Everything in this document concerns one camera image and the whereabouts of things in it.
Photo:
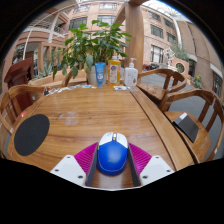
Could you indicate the black notebook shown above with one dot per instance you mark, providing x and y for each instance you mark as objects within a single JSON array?
[{"x": 186, "y": 126}]

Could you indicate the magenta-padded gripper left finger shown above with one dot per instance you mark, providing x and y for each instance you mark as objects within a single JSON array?
[{"x": 68, "y": 166}]

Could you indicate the dark red wooden lectern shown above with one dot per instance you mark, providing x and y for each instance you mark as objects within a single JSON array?
[{"x": 18, "y": 71}]

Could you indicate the small white flat packet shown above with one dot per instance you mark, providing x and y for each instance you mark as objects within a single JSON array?
[{"x": 120, "y": 88}]

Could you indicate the spiky green agave plant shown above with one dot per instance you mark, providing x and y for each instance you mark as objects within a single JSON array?
[{"x": 45, "y": 71}]

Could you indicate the blue squeeze tube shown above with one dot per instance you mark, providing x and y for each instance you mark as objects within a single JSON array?
[{"x": 99, "y": 75}]

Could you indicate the round black mouse pad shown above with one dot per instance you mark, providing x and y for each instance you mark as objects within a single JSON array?
[{"x": 31, "y": 135}]

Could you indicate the wooden armchair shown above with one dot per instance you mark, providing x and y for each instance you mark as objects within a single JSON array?
[
  {"x": 68, "y": 78},
  {"x": 204, "y": 146},
  {"x": 153, "y": 91},
  {"x": 20, "y": 90}
]

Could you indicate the blue and white computer mouse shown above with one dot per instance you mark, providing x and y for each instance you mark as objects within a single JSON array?
[{"x": 112, "y": 156}]

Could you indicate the yellow flowering potted plant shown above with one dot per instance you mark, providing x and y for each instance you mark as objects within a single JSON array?
[{"x": 198, "y": 81}]

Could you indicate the yellow liquid bottle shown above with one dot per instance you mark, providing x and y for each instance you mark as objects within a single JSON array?
[{"x": 114, "y": 73}]

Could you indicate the white pump dispenser bottle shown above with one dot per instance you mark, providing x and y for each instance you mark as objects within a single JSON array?
[{"x": 131, "y": 76}]

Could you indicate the green potted plant, white pot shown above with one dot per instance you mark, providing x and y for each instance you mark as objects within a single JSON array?
[{"x": 90, "y": 46}]

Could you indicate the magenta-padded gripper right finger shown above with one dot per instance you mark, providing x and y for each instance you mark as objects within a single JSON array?
[{"x": 155, "y": 166}]

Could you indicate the white sculpture on pedestal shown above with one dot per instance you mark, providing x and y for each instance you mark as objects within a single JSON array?
[{"x": 170, "y": 58}]

